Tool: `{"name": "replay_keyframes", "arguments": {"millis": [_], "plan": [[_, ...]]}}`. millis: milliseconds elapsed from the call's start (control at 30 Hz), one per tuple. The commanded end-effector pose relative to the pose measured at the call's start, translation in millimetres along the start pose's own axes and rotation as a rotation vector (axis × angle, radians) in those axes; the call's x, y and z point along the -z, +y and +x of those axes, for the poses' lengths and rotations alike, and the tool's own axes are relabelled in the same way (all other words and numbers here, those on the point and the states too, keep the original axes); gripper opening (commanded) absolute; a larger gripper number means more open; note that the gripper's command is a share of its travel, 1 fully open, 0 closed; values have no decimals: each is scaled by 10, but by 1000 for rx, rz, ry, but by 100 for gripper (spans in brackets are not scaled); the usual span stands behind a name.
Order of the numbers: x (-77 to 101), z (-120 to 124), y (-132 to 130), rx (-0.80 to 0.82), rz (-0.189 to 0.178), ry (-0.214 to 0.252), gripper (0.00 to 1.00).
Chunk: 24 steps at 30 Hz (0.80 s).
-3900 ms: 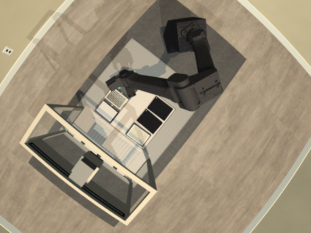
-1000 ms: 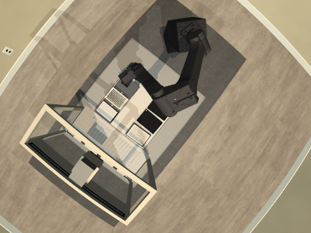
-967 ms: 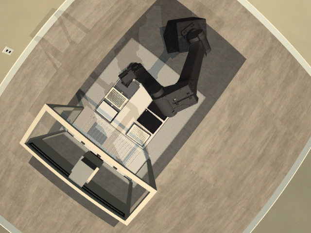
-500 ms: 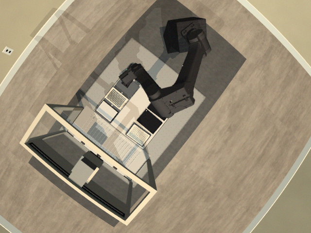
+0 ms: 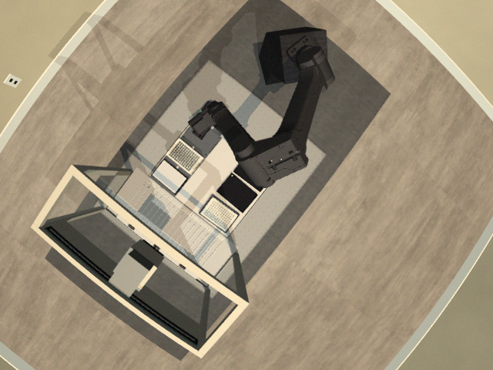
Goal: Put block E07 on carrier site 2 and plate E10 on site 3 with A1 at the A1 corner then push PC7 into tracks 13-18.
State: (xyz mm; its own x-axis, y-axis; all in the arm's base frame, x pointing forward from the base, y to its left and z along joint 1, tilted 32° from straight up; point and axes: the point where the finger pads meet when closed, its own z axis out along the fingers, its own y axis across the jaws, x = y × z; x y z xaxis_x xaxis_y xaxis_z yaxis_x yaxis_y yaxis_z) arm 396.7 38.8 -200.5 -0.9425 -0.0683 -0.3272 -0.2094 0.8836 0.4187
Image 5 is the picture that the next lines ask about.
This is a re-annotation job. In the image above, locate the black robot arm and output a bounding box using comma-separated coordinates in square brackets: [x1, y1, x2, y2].
[188, 35, 335, 188]

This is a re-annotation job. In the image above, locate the cream deep-well block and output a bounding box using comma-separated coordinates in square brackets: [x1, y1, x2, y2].
[166, 139, 204, 174]

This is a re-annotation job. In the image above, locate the white well plate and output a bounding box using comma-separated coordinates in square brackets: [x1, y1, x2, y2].
[201, 197, 238, 231]

